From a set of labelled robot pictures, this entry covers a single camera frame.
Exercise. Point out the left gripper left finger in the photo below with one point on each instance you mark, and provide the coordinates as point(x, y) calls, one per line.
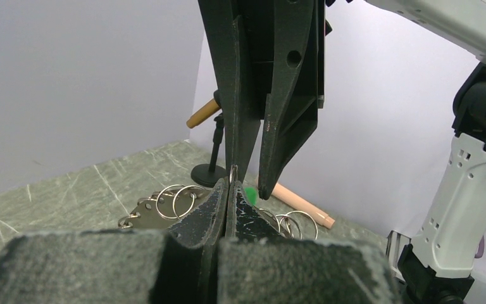
point(176, 265)

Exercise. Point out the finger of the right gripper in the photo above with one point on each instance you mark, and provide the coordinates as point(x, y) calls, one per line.
point(297, 87)
point(226, 36)

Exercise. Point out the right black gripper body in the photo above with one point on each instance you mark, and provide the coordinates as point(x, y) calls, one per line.
point(258, 22)

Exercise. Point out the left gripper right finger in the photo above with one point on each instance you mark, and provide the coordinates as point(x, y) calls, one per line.
point(257, 265)

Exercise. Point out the round metal keyring disc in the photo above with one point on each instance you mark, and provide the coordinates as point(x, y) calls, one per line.
point(163, 208)

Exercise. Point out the green tagged key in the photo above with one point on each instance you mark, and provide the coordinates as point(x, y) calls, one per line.
point(252, 195)

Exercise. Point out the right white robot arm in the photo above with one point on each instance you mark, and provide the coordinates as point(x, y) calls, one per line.
point(437, 264)

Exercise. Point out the pink cylindrical object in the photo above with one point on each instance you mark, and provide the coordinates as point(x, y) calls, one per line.
point(298, 203)

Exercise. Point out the gold microphone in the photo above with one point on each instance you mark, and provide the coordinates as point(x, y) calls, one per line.
point(202, 114)

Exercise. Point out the black microphone stand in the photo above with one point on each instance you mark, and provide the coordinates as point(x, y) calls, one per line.
point(207, 174)

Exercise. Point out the aluminium frame rail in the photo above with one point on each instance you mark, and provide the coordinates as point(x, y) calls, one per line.
point(395, 245)

